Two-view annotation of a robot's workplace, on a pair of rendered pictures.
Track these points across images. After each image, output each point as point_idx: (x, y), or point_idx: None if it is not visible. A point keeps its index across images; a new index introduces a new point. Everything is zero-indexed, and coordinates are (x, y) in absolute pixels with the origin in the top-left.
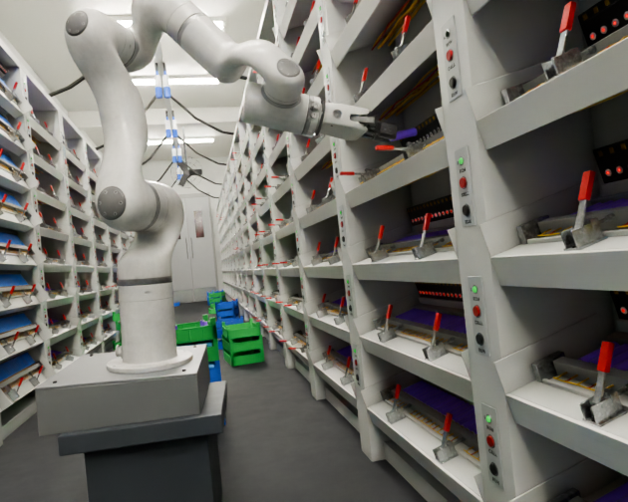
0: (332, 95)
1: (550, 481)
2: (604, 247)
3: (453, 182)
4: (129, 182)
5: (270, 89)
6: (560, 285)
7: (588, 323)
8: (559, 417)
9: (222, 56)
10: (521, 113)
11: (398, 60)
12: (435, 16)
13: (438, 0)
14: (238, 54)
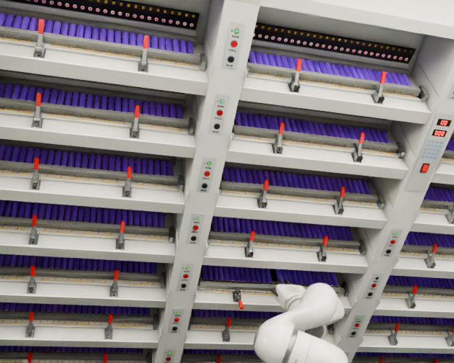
0: (202, 235)
1: None
2: (403, 344)
3: (348, 323)
4: None
5: (333, 323)
6: (383, 351)
7: None
8: None
9: (331, 319)
10: (395, 312)
11: (328, 265)
12: (371, 266)
13: (376, 263)
14: (341, 317)
